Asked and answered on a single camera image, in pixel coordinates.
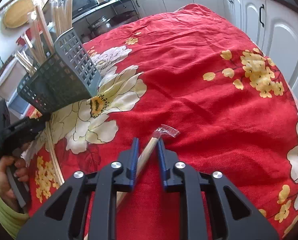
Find metal storage shelf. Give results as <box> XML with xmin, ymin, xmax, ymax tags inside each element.
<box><xmin>72</xmin><ymin>0</ymin><xmax>139</xmax><ymax>40</ymax></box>

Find round bamboo tray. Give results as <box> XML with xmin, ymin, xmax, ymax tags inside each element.
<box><xmin>3</xmin><ymin>0</ymin><xmax>35</xmax><ymax>29</ymax></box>

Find white lower cabinets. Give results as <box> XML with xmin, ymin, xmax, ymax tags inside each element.
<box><xmin>133</xmin><ymin>0</ymin><xmax>298</xmax><ymax>100</ymax></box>

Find red floral tablecloth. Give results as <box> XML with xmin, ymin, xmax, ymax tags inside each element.
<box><xmin>28</xmin><ymin>4</ymin><xmax>298</xmax><ymax>238</ymax></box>

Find wooden chopsticks pair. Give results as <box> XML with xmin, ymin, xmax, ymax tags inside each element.
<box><xmin>51</xmin><ymin>0</ymin><xmax>73</xmax><ymax>37</ymax></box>
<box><xmin>28</xmin><ymin>11</ymin><xmax>46</xmax><ymax>65</ymax></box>
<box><xmin>35</xmin><ymin>5</ymin><xmax>55</xmax><ymax>54</ymax></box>
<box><xmin>83</xmin><ymin>124</ymin><xmax>181</xmax><ymax>240</ymax></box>
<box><xmin>15</xmin><ymin>51</ymin><xmax>35</xmax><ymax>76</ymax></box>

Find green sleeve forearm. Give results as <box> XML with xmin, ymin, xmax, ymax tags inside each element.
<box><xmin>0</xmin><ymin>197</ymin><xmax>30</xmax><ymax>239</ymax></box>

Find person's left hand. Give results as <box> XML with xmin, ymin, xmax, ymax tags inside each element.
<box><xmin>0</xmin><ymin>155</ymin><xmax>29</xmax><ymax>213</ymax></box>

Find dark green utensil basket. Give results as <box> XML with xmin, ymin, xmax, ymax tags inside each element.
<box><xmin>17</xmin><ymin>28</ymin><xmax>102</xmax><ymax>114</ymax></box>

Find left plastic drawer tower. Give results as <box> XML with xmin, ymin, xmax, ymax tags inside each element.
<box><xmin>0</xmin><ymin>58</ymin><xmax>30</xmax><ymax>119</ymax></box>

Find stainless steel pot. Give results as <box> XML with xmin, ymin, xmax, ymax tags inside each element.
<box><xmin>89</xmin><ymin>16</ymin><xmax>112</xmax><ymax>36</ymax></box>

